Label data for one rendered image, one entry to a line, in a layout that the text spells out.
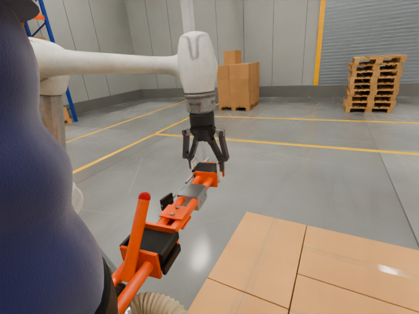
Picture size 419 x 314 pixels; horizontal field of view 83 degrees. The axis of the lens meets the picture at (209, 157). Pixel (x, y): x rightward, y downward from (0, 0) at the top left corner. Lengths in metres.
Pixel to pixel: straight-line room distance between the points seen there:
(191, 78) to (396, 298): 1.25
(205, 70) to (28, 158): 0.53
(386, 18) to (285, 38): 2.91
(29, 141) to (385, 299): 1.38
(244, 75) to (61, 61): 6.76
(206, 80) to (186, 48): 0.09
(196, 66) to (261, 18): 9.46
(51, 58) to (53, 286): 0.67
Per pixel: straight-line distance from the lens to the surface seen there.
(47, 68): 0.83
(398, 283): 1.50
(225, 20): 10.53
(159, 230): 0.55
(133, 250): 0.48
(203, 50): 0.67
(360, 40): 9.61
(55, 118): 1.06
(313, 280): 1.37
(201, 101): 0.68
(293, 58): 9.79
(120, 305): 0.46
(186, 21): 3.69
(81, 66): 0.79
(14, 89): 0.20
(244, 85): 7.41
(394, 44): 9.72
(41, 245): 0.22
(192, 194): 0.66
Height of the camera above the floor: 1.55
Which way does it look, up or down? 22 degrees down
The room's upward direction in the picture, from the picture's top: 5 degrees counter-clockwise
